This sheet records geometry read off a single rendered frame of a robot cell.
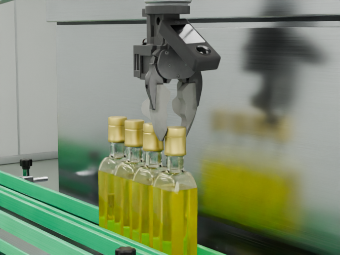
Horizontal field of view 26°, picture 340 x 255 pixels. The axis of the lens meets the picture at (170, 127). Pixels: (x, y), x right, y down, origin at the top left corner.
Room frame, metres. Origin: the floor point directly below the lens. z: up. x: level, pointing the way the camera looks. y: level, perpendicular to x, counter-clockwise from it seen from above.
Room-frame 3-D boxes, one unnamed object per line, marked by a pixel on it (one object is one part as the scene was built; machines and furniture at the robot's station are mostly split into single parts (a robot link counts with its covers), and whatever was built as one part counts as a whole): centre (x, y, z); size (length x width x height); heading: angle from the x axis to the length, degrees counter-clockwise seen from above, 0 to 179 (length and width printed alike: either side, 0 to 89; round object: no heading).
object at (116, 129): (1.30, 0.09, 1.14); 0.04 x 0.04 x 0.04
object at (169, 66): (1.19, 0.01, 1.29); 0.09 x 0.08 x 0.12; 32
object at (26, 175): (1.75, 0.33, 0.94); 0.07 x 0.04 x 0.13; 126
